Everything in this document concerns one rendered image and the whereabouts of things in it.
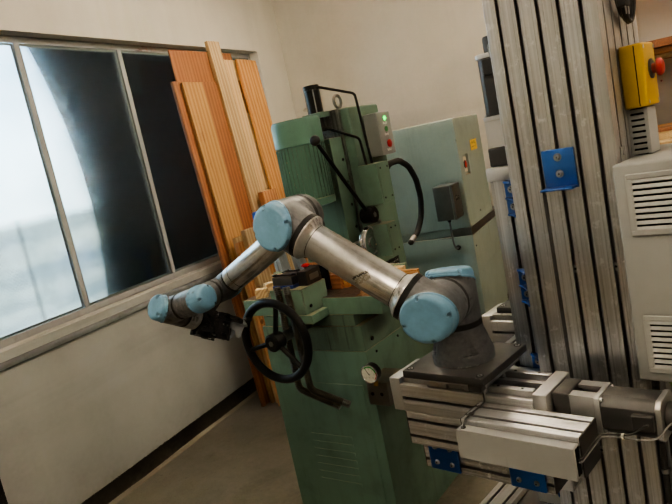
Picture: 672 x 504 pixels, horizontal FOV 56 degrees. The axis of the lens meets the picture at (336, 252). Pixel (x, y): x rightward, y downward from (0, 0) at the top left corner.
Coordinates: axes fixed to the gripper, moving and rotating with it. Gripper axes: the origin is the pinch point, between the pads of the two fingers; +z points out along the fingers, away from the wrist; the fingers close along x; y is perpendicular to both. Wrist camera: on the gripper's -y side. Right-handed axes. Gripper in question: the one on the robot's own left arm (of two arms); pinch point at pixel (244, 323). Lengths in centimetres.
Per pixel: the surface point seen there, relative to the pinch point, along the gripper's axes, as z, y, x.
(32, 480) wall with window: 5, 61, -114
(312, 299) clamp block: 15.6, -10.6, 14.4
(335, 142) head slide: 20, -70, 14
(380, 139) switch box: 34, -75, 24
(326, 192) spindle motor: 16, -49, 15
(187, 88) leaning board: 49, -145, -119
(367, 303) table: 21.7, -9.8, 32.3
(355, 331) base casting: 26.5, -1.7, 25.2
